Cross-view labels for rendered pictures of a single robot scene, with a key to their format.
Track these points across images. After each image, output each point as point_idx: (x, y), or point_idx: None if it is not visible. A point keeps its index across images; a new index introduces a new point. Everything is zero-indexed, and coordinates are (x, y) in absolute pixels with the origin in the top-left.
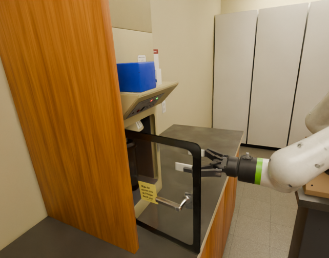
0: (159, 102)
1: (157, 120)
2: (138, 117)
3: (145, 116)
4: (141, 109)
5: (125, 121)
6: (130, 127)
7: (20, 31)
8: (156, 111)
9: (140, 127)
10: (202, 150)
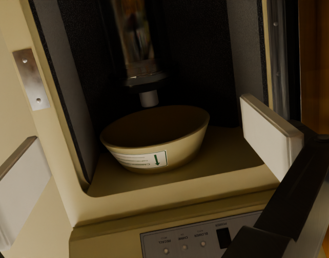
0: (112, 252)
1: (57, 174)
2: (181, 189)
3: (141, 191)
4: (229, 234)
5: (245, 183)
6: (186, 150)
7: None
8: (74, 203)
9: (151, 153)
10: (13, 240)
